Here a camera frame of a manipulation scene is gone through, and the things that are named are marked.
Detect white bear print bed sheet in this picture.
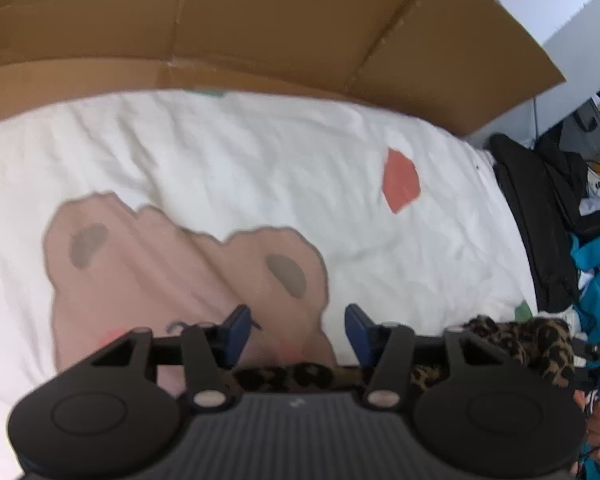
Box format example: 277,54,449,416
0,89,538,480

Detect leopard print garment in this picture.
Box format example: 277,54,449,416
232,314,577,394

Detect black garment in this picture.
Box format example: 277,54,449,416
489,132,600,313

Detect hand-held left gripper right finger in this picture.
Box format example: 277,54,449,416
344,303,511,411

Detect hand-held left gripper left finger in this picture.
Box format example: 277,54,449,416
87,304,255,411

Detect brown cardboard sheet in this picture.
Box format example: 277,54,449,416
0,0,567,138

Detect grey machine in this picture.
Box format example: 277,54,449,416
574,94,600,147

